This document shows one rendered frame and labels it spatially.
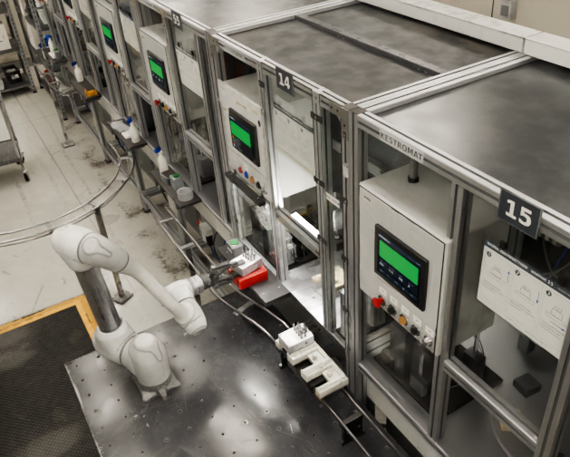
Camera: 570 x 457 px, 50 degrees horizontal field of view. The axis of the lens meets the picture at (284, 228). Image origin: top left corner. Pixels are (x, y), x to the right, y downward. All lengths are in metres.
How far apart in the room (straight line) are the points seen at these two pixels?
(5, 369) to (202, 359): 1.71
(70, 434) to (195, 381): 1.10
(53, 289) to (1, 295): 0.39
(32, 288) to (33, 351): 0.71
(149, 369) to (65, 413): 1.22
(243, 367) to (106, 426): 0.66
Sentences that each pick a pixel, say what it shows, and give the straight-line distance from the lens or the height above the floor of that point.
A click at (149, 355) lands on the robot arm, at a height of 0.92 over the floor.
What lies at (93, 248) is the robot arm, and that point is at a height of 1.52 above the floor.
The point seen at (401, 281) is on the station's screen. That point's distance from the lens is 2.02.
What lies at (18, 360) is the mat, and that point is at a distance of 4.41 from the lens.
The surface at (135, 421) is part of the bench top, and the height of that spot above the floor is 0.68.
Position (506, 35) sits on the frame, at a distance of 2.55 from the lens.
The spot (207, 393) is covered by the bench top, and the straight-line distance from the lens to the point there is 2.90.
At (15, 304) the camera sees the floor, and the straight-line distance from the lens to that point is 4.90.
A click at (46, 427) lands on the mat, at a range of 3.94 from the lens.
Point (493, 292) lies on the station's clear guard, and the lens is 1.78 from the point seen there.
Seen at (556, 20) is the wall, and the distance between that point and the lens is 6.04.
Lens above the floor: 2.85
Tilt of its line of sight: 35 degrees down
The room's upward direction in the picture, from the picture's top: 5 degrees counter-clockwise
